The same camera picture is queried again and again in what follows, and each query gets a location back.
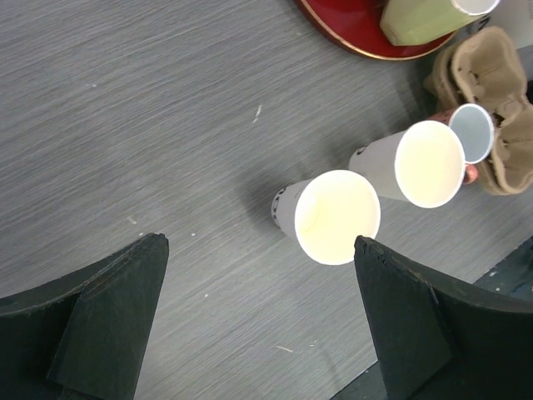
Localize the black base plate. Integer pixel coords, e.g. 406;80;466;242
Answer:
474;237;533;302

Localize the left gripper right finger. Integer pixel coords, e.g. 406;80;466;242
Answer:
354;236;532;399

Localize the white paper cup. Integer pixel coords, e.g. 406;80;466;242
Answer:
271;170;381;266
348;120;466;209

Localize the brown cardboard cup carrier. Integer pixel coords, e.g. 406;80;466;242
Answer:
424;27;532;196

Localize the pink mug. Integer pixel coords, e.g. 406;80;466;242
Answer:
428;103;496;185

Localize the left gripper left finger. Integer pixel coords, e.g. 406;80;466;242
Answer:
1;233;169;399

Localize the red round tray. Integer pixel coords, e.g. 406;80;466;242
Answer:
294;0;456;62

